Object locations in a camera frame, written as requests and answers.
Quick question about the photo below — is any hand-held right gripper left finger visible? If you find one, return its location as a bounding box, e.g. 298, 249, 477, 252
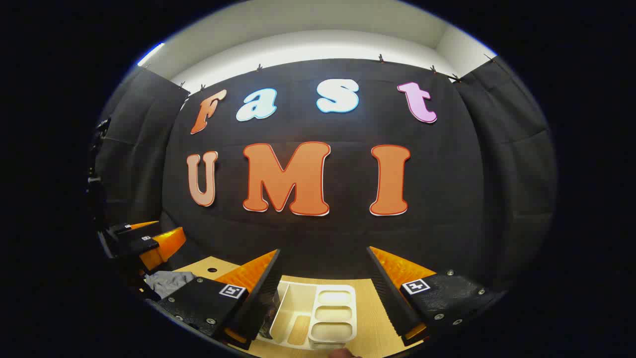
158, 249, 282, 351

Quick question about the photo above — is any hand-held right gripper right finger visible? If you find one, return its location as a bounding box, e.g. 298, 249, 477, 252
366, 246, 503, 347

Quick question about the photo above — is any white book portrait cover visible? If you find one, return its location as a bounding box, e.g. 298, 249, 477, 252
258, 291, 281, 340

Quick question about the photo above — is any cream plastic bookshelf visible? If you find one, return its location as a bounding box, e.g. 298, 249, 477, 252
257, 280, 358, 350

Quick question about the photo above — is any grey schoolbag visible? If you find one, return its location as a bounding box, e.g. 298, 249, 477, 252
144, 270, 197, 300

